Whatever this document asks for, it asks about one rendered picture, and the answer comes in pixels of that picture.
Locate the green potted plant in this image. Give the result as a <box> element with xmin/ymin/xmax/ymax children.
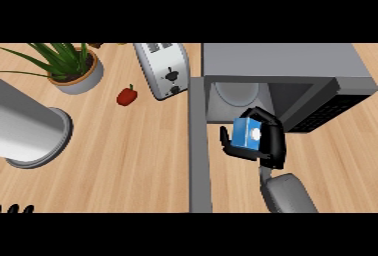
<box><xmin>0</xmin><ymin>43</ymin><xmax>107</xmax><ymax>96</ymax></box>

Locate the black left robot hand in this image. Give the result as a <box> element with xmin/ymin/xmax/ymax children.
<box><xmin>0</xmin><ymin>203</ymin><xmax>36</xmax><ymax>214</ymax></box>

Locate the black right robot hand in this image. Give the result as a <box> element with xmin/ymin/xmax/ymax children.
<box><xmin>217</xmin><ymin>106</ymin><xmax>288</xmax><ymax>170</ymax></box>

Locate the blue milk carton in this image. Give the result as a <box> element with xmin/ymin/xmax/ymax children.
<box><xmin>229</xmin><ymin>117</ymin><xmax>265</xmax><ymax>152</ymax></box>

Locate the grey microwave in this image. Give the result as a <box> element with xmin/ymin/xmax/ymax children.
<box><xmin>200</xmin><ymin>43</ymin><xmax>378</xmax><ymax>134</ymax></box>

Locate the red bell pepper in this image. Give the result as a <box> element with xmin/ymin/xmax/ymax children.
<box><xmin>116</xmin><ymin>83</ymin><xmax>139</xmax><ymax>108</ymax></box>

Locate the silver toaster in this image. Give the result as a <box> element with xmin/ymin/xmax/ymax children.
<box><xmin>132</xmin><ymin>43</ymin><xmax>192</xmax><ymax>102</ymax></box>

